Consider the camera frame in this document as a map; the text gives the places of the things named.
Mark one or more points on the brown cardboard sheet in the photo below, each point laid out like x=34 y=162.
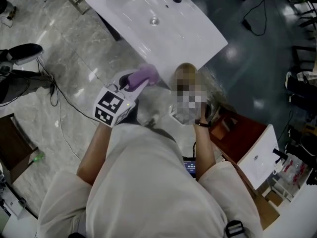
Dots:
x=267 y=207

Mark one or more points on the person's right forearm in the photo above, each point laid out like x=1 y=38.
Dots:
x=204 y=150

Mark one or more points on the black timer screen device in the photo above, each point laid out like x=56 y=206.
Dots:
x=190 y=167

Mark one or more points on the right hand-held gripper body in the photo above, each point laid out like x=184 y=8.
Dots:
x=190 y=105

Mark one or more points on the person's left forearm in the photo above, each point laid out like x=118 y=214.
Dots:
x=95 y=152

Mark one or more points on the purple cloth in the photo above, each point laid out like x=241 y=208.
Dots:
x=143 y=74

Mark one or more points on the dark wooden cabinet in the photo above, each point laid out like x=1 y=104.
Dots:
x=15 y=145

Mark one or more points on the person's shoe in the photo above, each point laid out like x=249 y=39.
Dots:
x=151 y=121

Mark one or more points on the reddish wooden cabinet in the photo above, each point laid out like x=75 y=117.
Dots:
x=235 y=133

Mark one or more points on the small square white sink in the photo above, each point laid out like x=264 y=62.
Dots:
x=257 y=157

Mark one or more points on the clear plastic container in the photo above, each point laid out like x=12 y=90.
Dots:
x=294 y=170

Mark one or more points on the short black faucet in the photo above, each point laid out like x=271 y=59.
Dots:
x=278 y=155

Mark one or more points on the black wristband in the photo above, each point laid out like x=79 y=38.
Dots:
x=203 y=124

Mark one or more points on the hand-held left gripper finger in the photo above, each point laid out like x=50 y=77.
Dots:
x=137 y=90
x=125 y=79

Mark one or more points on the white cup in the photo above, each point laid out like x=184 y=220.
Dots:
x=278 y=167

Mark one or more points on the person's white garment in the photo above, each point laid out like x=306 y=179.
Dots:
x=138 y=182

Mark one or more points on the black sink stand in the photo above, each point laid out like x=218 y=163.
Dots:
x=109 y=26

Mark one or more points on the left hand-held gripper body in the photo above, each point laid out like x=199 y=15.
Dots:
x=111 y=108

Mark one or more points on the large white sink basin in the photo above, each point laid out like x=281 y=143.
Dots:
x=138 y=14

